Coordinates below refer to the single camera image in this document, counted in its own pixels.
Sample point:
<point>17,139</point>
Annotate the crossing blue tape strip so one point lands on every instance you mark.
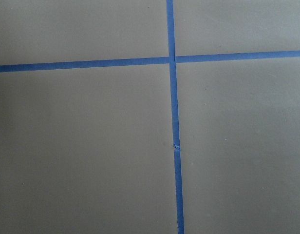
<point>145,61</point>

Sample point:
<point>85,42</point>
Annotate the long blue tape strip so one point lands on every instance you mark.
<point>175,117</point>

